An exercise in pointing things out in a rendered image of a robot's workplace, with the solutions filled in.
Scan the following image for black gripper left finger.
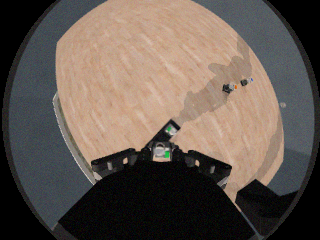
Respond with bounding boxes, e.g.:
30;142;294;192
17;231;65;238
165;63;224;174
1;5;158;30
91;142;154;182

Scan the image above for black rack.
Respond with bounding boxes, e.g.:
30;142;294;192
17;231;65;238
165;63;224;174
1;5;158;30
147;119;181;144

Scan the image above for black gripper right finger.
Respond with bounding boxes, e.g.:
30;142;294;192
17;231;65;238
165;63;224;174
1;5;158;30
170;142;232;190

